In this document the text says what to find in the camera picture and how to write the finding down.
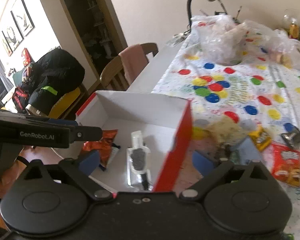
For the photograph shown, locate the dark brown candy wrapper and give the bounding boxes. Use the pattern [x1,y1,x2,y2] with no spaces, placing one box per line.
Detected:
[214,143,231,160]

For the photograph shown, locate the orange Oreo snack bag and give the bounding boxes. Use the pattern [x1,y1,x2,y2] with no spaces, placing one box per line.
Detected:
[80,129,121,171]

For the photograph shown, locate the blue white snack packet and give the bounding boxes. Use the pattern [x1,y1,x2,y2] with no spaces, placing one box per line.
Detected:
[230,137,263,165]

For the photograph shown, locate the beige snack bag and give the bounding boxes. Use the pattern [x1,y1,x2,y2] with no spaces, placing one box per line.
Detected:
[206,116,247,145]

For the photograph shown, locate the silver foil snack pack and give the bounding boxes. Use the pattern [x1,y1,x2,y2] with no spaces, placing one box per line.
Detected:
[125,147,153,192]

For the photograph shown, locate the clear tray dark cookie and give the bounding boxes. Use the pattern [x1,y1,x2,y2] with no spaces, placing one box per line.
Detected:
[127,131,151,176]

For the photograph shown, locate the red lion snack bag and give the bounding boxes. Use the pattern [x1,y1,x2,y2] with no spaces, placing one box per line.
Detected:
[271,142,300,187]

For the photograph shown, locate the small black snack packet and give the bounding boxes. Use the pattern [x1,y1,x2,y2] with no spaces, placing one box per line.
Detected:
[280,126,300,149]

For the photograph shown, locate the person's left hand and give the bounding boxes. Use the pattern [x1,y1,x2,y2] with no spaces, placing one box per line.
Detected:
[0,160,25,199]

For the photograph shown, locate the polka dot party tablecloth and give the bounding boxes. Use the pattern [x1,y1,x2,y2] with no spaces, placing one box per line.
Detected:
[153,20,300,239]

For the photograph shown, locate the red and white cardboard box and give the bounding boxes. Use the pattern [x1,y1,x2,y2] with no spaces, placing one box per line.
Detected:
[76,90,192,192]

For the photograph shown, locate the black jacket on chair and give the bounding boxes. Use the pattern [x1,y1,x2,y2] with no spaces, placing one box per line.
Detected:
[12,48,85,115]

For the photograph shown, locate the left wooden chair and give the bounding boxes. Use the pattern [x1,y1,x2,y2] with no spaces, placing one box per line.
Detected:
[100,43,159,91]

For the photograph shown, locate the pink cloth on chair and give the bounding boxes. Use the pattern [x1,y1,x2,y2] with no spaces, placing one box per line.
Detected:
[119,44,149,85]

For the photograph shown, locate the large clear plastic bag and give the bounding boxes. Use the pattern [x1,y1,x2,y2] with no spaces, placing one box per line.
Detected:
[191,15,248,66]

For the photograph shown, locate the small clear plastic bag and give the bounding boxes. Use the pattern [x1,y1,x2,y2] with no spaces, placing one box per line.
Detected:
[265,29,300,69]

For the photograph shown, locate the orange juice bottle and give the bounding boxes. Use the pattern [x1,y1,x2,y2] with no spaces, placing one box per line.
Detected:
[289,20,300,40]

